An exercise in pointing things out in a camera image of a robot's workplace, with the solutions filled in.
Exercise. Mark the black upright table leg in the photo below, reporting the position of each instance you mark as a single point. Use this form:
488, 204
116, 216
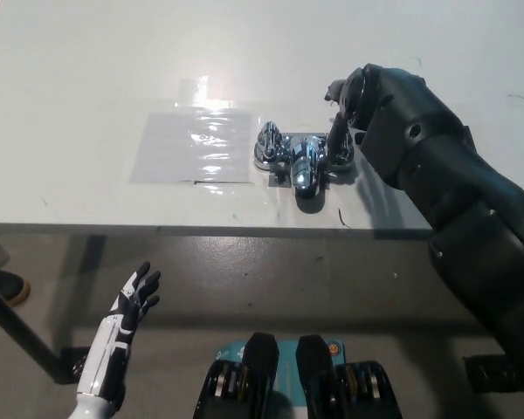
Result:
94, 257

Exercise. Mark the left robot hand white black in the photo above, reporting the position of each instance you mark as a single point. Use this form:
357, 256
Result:
113, 345

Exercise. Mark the black shoe tan sole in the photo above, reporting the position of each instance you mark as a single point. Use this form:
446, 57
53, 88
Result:
6, 286

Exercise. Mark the chrome faucet body with spout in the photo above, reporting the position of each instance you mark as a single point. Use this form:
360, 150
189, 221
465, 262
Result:
303, 168

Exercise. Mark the clear plastic taped sheet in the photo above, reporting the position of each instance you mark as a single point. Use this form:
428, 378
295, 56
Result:
188, 150

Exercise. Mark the black slanted table leg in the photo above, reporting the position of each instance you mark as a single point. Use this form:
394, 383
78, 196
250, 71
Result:
26, 336

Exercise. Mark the right robot hand black grey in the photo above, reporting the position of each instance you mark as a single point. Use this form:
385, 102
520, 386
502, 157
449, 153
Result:
338, 133

